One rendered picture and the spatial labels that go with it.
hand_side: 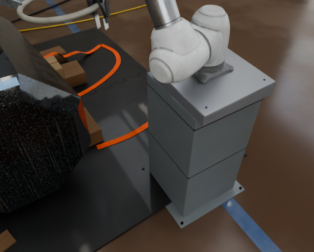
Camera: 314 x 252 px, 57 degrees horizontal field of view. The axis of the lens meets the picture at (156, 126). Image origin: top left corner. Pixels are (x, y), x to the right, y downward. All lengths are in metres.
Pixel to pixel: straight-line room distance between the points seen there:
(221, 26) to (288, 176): 1.28
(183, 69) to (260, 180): 1.21
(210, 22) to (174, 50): 0.20
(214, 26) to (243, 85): 0.28
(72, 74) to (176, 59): 1.78
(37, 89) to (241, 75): 0.93
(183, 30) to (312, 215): 1.42
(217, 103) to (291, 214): 1.03
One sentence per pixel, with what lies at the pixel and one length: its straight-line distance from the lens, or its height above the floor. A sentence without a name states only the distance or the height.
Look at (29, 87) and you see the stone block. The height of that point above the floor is 0.80.
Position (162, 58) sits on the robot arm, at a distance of 1.03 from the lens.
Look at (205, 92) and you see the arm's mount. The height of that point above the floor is 0.86.
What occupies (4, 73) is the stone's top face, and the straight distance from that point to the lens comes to 1.47.
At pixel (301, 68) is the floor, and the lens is 3.24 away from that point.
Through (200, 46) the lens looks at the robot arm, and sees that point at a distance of 1.11.
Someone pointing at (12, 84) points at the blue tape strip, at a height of 0.84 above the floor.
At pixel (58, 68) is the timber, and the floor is 0.23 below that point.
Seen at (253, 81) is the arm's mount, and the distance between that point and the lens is 1.32.
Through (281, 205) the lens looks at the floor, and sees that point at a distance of 2.01.
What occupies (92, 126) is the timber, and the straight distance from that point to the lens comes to 2.14.
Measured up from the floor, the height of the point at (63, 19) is 0.98.
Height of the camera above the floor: 1.60
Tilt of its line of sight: 45 degrees down
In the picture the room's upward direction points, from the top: straight up
